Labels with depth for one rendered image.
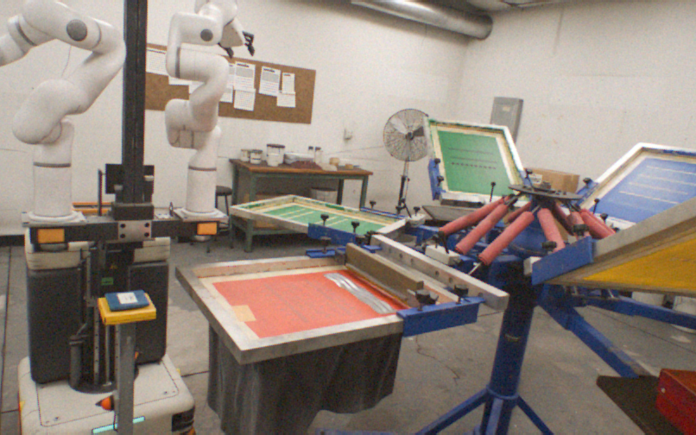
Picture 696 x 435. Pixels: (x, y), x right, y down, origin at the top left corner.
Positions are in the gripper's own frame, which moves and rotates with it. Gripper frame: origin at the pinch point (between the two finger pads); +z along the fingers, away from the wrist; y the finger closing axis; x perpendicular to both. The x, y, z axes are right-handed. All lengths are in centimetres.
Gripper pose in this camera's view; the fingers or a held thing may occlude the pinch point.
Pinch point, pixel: (242, 53)
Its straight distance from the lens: 201.3
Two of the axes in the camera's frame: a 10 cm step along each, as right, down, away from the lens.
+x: 1.7, -8.6, 4.8
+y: 9.5, 0.1, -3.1
